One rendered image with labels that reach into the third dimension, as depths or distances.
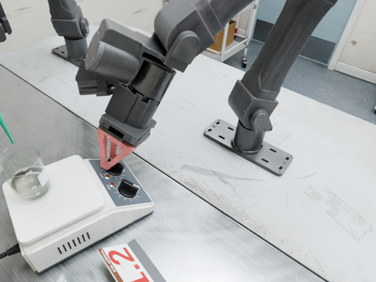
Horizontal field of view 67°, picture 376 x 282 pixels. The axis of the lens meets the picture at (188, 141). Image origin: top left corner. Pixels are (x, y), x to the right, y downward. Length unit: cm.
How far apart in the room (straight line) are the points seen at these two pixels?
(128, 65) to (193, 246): 30
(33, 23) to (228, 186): 172
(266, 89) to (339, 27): 267
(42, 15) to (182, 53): 173
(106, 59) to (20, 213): 24
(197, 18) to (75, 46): 59
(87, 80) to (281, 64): 32
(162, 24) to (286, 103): 50
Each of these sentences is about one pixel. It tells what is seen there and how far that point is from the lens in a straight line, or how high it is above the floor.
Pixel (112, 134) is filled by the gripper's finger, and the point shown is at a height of 104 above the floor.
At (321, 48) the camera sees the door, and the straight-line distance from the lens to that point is 327.
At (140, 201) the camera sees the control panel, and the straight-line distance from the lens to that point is 49.
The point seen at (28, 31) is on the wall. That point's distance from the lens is 206.
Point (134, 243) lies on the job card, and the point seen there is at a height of 90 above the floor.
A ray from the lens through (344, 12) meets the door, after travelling 315.
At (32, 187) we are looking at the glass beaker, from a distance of 45.
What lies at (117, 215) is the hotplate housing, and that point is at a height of 95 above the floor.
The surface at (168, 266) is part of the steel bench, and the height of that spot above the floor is 90.
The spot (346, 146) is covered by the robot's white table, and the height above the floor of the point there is 90.
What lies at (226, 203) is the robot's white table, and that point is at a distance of 55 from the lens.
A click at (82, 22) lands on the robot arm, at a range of 90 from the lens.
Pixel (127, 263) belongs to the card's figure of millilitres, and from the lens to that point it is 46.
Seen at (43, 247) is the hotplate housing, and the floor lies 97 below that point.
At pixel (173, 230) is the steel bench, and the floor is 90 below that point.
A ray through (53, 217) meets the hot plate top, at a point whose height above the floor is 99.
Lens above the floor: 134
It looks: 43 degrees down
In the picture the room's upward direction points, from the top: 5 degrees clockwise
